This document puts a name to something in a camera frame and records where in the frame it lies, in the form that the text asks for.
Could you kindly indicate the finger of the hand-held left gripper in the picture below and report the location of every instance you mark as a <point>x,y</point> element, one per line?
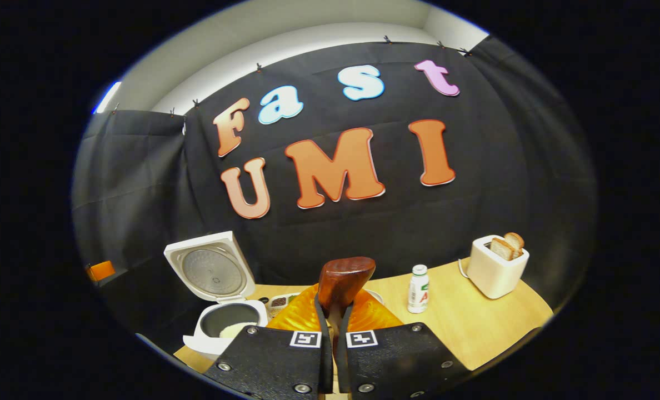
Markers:
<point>102,271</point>

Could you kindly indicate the white toaster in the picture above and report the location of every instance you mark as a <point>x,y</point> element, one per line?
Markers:
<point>491,276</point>

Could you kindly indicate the white round plate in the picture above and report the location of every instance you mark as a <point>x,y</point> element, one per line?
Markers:
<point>375,295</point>

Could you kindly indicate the toasted bread slice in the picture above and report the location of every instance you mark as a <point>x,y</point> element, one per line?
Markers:
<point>515,242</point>
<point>501,249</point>

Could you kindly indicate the white rice cooker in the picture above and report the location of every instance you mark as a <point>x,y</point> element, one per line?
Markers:
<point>213,269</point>

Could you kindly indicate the white drink bottle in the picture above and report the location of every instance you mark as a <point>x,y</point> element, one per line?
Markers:
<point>417,294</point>

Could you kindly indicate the brown wooden spoon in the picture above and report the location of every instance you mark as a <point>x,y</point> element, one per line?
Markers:
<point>344,278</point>

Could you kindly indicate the black backdrop cloth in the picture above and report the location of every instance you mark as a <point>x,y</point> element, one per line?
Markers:
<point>474,166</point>

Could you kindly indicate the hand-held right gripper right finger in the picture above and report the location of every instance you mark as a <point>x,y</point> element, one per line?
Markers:
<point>343,366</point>

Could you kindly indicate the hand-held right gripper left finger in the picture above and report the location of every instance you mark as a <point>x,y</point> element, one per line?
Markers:
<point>323,344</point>

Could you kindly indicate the white divided condiment tray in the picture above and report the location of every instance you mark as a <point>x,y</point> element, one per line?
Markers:
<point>279,301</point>

